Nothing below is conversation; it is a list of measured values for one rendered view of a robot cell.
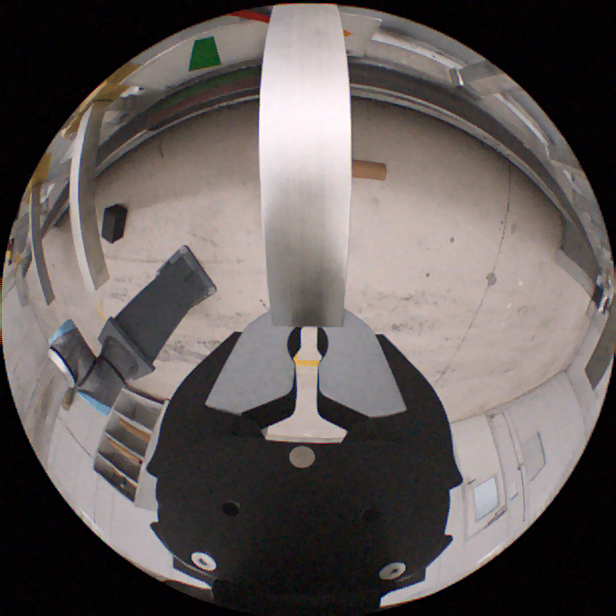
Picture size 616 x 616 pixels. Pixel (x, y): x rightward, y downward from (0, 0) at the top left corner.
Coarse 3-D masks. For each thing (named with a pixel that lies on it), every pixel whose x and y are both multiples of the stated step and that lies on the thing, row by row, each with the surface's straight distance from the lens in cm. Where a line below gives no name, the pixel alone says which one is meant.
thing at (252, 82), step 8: (248, 80) 28; (256, 80) 28; (216, 88) 30; (224, 88) 29; (232, 88) 29; (240, 88) 28; (192, 96) 31; (200, 96) 30; (208, 96) 30; (216, 96) 29; (176, 104) 32; (184, 104) 31; (192, 104) 30; (160, 112) 34; (168, 112) 33; (176, 112) 32; (152, 120) 35; (160, 120) 33
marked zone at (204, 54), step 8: (200, 40) 26; (208, 40) 26; (200, 48) 28; (208, 48) 28; (216, 48) 28; (192, 56) 29; (200, 56) 29; (208, 56) 29; (216, 56) 30; (192, 64) 30; (200, 64) 31; (208, 64) 31; (216, 64) 31
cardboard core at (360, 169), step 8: (352, 160) 89; (360, 160) 90; (352, 168) 87; (360, 168) 87; (368, 168) 88; (376, 168) 89; (384, 168) 90; (352, 176) 89; (360, 176) 89; (368, 176) 89; (376, 176) 90; (384, 176) 90
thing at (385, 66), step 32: (256, 64) 30; (352, 64) 30; (384, 64) 31; (416, 64) 34; (128, 96) 42; (160, 96) 37; (416, 96) 38; (448, 96) 36; (480, 96) 36; (128, 128) 43; (480, 128) 45; (512, 128) 44; (96, 160) 55; (544, 160) 54; (64, 192) 69; (576, 192) 75; (576, 224) 97; (32, 256) 170
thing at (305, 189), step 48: (288, 48) 10; (336, 48) 10; (288, 96) 8; (336, 96) 8; (288, 144) 7; (336, 144) 7; (288, 192) 7; (336, 192) 7; (288, 240) 7; (336, 240) 7; (288, 288) 8; (336, 288) 8
